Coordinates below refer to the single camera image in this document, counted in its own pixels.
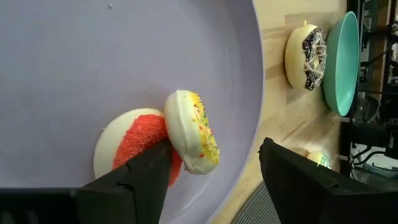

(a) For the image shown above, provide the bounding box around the small orange-yellow frosted donut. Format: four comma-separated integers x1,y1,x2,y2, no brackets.
164,89,221,175

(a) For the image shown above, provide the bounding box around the teal plate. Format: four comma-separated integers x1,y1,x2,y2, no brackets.
322,11,361,118

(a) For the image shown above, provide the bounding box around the grey round woven placemat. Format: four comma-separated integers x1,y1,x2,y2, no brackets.
229,182,282,224

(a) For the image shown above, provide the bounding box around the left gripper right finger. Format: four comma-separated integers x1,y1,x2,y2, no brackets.
259,137,339,224

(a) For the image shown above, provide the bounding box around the large mint frosted donut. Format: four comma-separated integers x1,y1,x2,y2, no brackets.
306,151,332,170

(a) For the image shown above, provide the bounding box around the large chocolate frosted donut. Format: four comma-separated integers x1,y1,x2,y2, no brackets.
284,21,328,91

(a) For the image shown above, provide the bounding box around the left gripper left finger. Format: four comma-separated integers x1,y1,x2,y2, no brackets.
74,138,174,224

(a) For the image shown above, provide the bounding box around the small red frosted donut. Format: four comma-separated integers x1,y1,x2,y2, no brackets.
93,108,184,187

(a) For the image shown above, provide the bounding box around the lavender plate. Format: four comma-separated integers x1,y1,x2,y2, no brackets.
0,0,265,224

